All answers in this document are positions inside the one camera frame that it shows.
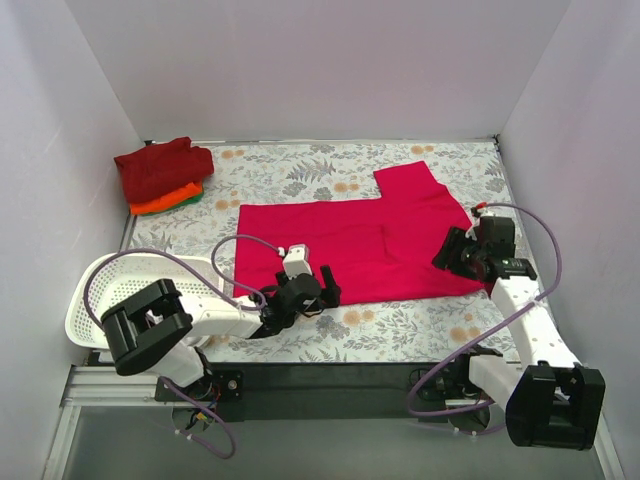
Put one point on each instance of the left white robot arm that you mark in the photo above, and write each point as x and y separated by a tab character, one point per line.
148	331

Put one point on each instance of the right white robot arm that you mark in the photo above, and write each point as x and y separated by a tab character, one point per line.
552	399

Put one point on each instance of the green folded shirt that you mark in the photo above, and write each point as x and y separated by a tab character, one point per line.
196	198

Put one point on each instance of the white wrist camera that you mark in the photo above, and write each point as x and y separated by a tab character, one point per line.
479	212
295	260

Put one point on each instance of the aluminium frame rail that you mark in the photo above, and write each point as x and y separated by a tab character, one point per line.
115	428

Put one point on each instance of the floral tablecloth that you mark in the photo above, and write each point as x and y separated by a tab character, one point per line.
261	173

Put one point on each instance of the orange folded shirt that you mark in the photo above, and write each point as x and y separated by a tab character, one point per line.
169	201

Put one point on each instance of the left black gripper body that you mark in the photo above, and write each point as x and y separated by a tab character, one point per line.
324	294

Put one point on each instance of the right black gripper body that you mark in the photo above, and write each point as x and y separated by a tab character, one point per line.
451	252

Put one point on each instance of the dark red folded shirt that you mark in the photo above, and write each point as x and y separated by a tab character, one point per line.
161	168

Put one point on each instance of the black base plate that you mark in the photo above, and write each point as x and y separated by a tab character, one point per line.
309	391

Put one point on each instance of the white plastic laundry basket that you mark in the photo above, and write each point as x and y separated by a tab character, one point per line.
109	280

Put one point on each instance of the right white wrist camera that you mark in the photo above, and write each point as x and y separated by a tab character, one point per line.
479	212

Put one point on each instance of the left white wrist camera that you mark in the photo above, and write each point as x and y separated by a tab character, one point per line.
295	260

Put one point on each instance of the pink t shirt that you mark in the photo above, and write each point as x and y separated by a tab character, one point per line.
379	250

